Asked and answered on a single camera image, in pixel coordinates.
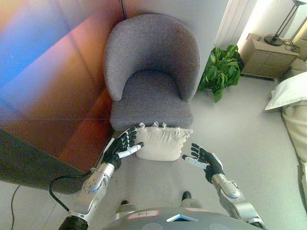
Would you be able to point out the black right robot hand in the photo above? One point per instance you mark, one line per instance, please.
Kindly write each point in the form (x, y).
(211, 163)

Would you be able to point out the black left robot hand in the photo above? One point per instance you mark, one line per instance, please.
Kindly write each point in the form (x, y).
(114, 153)

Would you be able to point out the cream tasselled pillow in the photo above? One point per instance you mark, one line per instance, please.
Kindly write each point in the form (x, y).
(160, 143)

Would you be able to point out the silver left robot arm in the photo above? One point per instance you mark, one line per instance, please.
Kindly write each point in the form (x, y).
(92, 191)

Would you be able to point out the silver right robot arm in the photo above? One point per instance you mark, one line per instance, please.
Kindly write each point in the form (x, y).
(233, 198)

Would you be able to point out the white bed with pillow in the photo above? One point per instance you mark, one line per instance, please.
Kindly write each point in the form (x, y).
(296, 134)

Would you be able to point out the white bed pillow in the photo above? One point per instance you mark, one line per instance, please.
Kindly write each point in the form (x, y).
(287, 92)

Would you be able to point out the black right robot foot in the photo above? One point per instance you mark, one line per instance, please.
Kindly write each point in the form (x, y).
(188, 200)

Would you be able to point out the black robot foot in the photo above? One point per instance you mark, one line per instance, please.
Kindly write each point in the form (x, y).
(126, 207)
(188, 200)

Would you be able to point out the black left robot foot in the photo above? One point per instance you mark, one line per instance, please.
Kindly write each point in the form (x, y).
(126, 207)

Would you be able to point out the grey robot torso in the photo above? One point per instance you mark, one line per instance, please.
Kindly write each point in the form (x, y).
(168, 219)

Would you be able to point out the dark grey cabinet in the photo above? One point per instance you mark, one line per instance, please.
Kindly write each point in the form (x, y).
(36, 163)

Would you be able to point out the grey fabric tub armchair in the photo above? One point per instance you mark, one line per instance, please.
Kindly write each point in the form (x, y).
(153, 72)

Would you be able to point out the green potted plant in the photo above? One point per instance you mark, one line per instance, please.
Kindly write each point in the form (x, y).
(220, 72)

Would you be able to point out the beige wooden nightstand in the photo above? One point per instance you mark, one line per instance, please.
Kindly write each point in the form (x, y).
(268, 58)

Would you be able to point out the white radiator panel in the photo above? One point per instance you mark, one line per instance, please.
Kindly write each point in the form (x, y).
(229, 21)

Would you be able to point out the dark metal table lamp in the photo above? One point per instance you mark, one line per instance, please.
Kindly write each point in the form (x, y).
(283, 26)

